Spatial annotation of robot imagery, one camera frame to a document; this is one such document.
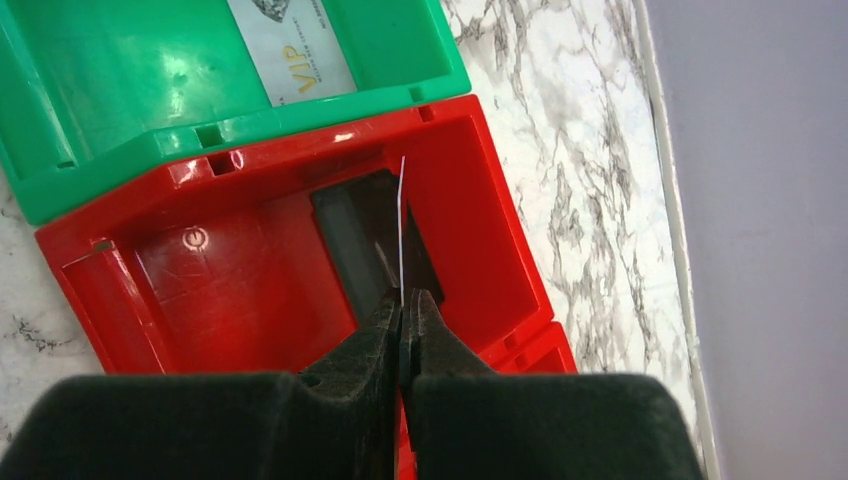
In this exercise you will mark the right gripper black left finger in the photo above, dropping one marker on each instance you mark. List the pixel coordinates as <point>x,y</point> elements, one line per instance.
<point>336,419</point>

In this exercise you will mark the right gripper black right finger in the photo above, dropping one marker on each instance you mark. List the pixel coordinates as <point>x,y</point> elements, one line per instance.
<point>466,421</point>

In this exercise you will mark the red double plastic bin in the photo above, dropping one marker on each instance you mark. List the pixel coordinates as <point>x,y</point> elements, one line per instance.
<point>216,265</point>

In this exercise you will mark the green plastic bin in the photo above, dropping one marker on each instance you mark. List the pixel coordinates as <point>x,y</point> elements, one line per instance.
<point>96,93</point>

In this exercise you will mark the black card in red bin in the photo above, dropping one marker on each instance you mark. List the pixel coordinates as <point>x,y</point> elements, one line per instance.
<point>358,223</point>

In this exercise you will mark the silver card in green bin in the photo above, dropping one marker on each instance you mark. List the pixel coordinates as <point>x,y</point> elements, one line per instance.
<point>294,49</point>

